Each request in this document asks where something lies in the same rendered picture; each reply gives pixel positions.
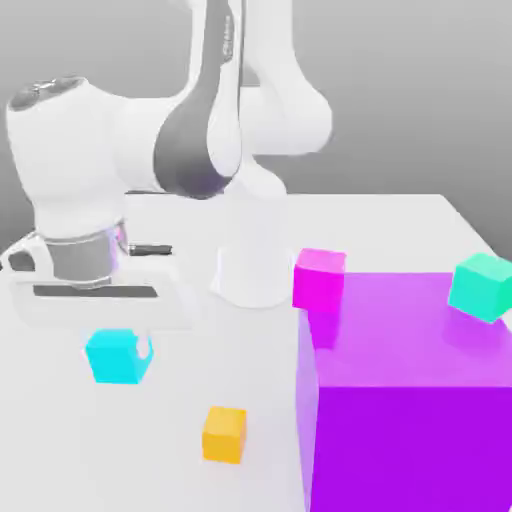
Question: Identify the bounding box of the small cyan cube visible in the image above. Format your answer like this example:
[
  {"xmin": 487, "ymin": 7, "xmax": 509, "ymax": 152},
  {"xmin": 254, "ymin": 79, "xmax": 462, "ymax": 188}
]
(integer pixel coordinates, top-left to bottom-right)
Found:
[{"xmin": 84, "ymin": 328, "xmax": 155, "ymax": 386}]

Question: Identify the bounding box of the small teal cube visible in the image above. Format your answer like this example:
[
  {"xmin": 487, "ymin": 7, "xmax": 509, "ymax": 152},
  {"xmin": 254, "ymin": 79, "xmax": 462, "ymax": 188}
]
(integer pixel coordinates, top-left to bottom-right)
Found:
[{"xmin": 447, "ymin": 252, "xmax": 512, "ymax": 324}]

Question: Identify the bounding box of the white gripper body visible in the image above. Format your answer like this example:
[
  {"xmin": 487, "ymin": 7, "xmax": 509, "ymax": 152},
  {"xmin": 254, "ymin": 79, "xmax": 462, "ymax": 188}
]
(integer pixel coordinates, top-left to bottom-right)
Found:
[{"xmin": 10, "ymin": 270, "xmax": 194, "ymax": 332}]

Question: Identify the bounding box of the large purple box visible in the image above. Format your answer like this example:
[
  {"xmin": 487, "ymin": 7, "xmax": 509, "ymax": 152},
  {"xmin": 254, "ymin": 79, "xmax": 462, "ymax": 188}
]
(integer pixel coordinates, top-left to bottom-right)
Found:
[{"xmin": 294, "ymin": 271, "xmax": 512, "ymax": 512}]

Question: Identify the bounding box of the small magenta cube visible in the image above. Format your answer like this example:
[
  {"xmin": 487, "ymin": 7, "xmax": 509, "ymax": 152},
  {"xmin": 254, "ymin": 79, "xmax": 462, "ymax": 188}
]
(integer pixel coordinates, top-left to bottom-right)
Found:
[{"xmin": 291, "ymin": 247, "xmax": 348, "ymax": 314}]

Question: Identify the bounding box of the small orange cube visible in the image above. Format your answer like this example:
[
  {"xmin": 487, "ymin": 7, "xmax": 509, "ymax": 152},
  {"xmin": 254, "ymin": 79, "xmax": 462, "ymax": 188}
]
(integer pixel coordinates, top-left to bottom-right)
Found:
[{"xmin": 201, "ymin": 405, "xmax": 248, "ymax": 465}]

